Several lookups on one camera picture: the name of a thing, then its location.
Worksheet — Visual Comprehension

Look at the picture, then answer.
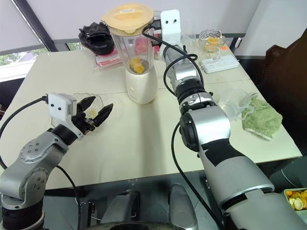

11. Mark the clear plastic blender jar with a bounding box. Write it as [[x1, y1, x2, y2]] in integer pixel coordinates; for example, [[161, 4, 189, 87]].
[[106, 23, 156, 75]]

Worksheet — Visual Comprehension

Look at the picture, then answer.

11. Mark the dark rounded shape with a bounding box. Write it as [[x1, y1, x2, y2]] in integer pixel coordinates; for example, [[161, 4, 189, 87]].
[[100, 190, 141, 225], [169, 184, 199, 228]]

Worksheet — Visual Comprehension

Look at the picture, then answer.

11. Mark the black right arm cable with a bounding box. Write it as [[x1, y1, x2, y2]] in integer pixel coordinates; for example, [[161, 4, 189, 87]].
[[142, 20, 226, 230]]

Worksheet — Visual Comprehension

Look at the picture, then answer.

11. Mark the white plug with cord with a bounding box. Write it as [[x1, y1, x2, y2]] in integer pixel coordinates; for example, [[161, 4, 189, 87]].
[[211, 46, 223, 63]]

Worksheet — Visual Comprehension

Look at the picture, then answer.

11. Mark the black window frame bar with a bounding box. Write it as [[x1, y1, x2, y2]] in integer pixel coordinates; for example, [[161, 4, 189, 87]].
[[17, 0, 53, 53]]

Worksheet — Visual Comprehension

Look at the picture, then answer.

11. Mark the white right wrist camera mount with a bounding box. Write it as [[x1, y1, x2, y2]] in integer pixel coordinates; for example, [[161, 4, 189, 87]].
[[160, 9, 182, 46]]

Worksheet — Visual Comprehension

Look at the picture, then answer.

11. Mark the black spiky object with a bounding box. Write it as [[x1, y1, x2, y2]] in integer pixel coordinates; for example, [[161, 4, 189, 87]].
[[78, 22, 116, 55]]

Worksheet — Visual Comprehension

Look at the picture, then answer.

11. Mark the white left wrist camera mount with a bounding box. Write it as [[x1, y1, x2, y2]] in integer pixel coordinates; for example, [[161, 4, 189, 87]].
[[47, 92, 85, 141]]

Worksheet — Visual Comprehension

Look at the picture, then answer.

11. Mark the green towel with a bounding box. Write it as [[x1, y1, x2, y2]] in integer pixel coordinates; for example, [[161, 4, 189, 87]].
[[241, 94, 283, 141]]

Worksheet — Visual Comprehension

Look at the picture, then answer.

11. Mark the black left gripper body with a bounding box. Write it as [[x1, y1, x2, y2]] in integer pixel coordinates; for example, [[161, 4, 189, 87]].
[[71, 111, 97, 135]]

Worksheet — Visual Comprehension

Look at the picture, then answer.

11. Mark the black bracket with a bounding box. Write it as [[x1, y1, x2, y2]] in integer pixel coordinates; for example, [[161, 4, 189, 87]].
[[80, 201, 93, 228]]

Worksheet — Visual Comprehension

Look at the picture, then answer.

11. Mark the cream yellow blender lid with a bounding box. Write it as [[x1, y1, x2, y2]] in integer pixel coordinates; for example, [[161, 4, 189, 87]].
[[100, 4, 154, 34]]

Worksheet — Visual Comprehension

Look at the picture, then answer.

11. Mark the black chair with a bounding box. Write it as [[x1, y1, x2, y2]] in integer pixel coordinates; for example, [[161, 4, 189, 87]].
[[265, 37, 307, 159]]

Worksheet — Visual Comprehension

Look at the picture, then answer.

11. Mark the green bin with orange peels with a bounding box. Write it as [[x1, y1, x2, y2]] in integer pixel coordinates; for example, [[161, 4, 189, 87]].
[[283, 188, 307, 230]]

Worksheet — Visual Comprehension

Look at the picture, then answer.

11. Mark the cream white blender base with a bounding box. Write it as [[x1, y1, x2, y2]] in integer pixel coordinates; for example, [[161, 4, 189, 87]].
[[124, 68, 159, 105]]

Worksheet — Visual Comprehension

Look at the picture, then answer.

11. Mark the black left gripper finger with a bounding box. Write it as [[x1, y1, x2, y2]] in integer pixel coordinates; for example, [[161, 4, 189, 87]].
[[76, 95, 96, 113], [93, 103, 114, 127]]

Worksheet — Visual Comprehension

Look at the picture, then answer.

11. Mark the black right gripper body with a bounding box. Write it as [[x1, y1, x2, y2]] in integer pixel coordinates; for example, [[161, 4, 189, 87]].
[[152, 10, 162, 47]]

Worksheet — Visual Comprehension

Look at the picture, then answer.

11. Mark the clear plastic measuring cup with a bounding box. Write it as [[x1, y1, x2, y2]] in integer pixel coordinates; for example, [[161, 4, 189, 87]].
[[217, 87, 259, 122]]

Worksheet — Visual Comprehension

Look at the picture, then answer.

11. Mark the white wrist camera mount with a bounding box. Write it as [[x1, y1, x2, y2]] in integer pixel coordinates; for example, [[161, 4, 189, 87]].
[[160, 9, 182, 46], [47, 92, 85, 141]]

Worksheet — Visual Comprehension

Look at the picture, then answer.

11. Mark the red packet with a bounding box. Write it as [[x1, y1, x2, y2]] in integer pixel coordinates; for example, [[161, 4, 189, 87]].
[[134, 37, 163, 59]]

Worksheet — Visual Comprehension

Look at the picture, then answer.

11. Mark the white power strip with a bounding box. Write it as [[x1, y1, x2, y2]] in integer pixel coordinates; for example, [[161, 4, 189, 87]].
[[200, 55, 241, 74]]

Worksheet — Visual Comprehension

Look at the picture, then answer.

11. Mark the clear zip bag with red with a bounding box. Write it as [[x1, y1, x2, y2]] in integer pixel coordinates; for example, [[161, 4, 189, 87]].
[[93, 51, 125, 70]]

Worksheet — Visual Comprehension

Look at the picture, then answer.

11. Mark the clear glass bowl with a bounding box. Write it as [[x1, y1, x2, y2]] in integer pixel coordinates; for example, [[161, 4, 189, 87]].
[[198, 29, 227, 54]]

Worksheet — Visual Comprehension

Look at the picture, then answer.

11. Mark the orange pieces heap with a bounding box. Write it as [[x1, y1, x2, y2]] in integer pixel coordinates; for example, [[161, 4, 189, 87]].
[[205, 36, 223, 52]]

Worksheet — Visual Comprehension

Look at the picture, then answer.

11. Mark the orange segment clump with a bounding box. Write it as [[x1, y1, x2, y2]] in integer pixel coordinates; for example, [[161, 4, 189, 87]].
[[129, 57, 147, 74]]

